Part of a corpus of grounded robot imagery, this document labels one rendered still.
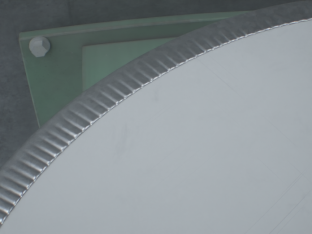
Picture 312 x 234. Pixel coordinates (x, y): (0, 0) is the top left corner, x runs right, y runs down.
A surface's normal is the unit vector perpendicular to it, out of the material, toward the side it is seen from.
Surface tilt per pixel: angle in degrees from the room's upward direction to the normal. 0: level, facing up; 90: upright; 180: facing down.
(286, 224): 90
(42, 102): 0
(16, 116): 0
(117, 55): 90
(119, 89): 92
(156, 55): 92
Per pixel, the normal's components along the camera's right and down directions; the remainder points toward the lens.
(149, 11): 0.09, 0.72
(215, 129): -0.04, -0.69
